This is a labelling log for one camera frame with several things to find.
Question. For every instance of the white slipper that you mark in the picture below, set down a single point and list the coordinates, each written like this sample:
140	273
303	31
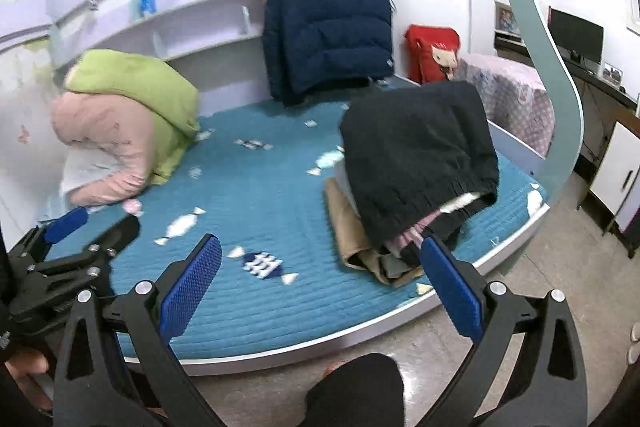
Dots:
634	353
635	332

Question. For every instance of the black computer monitor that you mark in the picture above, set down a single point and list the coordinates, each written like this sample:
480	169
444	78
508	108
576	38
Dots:
575	34

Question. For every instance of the light grey folded garment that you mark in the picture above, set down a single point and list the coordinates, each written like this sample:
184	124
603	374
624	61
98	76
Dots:
345	182

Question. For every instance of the white headboard shelf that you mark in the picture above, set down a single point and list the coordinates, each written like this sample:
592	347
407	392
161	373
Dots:
200	37

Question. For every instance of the white cabinet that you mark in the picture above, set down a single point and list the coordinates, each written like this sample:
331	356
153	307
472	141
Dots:
615	167

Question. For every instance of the picture frame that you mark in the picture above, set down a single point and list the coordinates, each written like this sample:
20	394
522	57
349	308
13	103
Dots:
507	17

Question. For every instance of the curved pale green bed post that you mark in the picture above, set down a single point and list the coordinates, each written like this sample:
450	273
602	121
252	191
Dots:
555	72

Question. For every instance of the small blue shelf item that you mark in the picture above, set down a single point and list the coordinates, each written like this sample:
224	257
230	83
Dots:
145	3

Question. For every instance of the teal quilted bed mat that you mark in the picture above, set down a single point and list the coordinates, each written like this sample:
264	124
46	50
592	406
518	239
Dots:
260	187

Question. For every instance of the pink puffer jacket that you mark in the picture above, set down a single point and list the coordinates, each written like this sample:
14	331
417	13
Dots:
100	127

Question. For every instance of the person's leg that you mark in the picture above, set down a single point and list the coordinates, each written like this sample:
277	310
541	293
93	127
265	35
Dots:
355	392

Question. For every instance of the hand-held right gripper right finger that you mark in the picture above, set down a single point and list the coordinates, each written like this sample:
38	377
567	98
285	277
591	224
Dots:
452	292

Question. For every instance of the pink dotted cloth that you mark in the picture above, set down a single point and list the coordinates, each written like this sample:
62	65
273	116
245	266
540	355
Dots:
515	97

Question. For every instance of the small photo frame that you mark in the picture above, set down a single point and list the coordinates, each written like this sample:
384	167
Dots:
612	73

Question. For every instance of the black jacket with pink stripes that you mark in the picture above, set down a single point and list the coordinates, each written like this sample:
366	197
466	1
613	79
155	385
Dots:
420	147

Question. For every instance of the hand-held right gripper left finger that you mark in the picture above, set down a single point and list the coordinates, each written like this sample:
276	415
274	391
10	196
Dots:
192	287

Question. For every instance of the dark desk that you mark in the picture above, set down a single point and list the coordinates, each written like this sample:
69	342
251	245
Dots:
600	92

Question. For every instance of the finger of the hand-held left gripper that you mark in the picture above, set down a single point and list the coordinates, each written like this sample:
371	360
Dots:
115	234
65	224

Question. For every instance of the person's left hand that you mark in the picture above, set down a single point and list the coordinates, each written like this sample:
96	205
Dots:
27	362

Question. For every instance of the red bag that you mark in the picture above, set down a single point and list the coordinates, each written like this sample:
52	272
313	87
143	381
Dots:
430	52

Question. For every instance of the beige folded garment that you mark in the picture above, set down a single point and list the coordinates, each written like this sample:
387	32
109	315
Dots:
350	232

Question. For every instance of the navy and yellow puffer jacket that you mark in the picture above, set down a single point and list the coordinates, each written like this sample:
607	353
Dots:
325	22

